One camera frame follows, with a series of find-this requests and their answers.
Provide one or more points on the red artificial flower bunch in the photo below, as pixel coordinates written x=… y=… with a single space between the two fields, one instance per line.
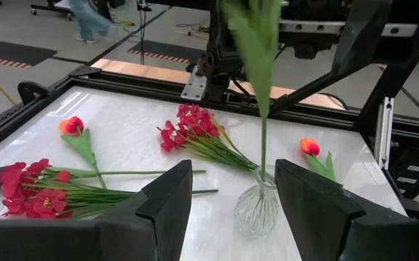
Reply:
x=191 y=125

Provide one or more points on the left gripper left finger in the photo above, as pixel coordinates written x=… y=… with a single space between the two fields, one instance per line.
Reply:
x=158 y=224

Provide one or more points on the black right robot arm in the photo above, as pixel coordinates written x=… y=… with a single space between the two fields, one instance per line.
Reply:
x=224 y=54

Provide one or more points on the orange artificial tulip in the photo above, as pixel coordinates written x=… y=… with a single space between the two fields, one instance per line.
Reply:
x=72 y=126
x=310 y=146

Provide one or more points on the silver aluminium bracket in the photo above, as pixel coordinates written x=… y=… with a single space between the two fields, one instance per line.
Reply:
x=384 y=134

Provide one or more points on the clear glass vase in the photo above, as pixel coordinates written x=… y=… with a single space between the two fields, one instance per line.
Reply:
x=256 y=214

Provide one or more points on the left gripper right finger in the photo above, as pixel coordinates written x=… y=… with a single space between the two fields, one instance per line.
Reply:
x=322 y=224

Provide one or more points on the black hazard-striped floor mat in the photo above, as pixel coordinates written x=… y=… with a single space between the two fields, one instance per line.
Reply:
x=166 y=50
x=10 y=50

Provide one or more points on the black metal frame post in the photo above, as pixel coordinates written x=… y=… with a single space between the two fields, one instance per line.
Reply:
x=361 y=36

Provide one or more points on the person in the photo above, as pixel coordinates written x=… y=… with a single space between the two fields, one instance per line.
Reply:
x=90 y=21

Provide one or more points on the red carnation stem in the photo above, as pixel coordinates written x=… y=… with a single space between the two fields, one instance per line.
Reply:
x=46 y=203

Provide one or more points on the silver metal plate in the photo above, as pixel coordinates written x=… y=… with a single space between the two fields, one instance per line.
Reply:
x=195 y=87

